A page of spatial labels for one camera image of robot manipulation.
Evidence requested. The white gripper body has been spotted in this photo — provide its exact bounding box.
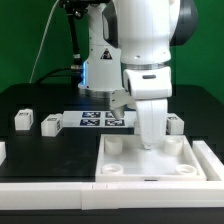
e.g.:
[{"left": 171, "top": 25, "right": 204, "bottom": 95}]
[{"left": 123, "top": 66, "right": 172, "bottom": 100}]

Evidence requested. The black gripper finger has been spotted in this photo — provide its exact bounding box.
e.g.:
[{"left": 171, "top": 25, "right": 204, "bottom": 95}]
[{"left": 136, "top": 99, "right": 168, "bottom": 149}]

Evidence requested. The white square tabletop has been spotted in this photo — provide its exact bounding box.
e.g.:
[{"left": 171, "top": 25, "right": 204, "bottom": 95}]
[{"left": 95, "top": 135, "right": 207, "bottom": 182}]

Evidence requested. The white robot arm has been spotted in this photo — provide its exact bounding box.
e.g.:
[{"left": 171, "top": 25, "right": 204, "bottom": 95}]
[{"left": 79, "top": 0, "right": 198, "bottom": 148}]

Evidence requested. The white marker sheet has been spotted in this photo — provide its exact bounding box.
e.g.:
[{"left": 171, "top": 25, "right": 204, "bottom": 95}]
[{"left": 63, "top": 111, "right": 136, "bottom": 128}]

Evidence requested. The white block left edge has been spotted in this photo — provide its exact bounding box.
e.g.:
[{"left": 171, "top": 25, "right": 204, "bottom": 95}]
[{"left": 0, "top": 142, "right": 6, "bottom": 166}]

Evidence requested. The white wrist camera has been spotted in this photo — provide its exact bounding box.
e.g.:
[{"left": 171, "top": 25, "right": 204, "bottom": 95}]
[{"left": 110, "top": 89, "right": 136, "bottom": 119}]

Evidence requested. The white fence wall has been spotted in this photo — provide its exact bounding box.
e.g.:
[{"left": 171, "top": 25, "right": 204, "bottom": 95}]
[{"left": 0, "top": 141, "right": 224, "bottom": 210}]

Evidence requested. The black cable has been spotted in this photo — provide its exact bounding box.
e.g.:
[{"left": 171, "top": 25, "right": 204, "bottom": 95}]
[{"left": 34, "top": 67, "right": 83, "bottom": 85}]

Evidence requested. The white cable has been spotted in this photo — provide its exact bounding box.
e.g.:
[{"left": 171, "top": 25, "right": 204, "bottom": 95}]
[{"left": 29, "top": 0, "right": 61, "bottom": 84}]

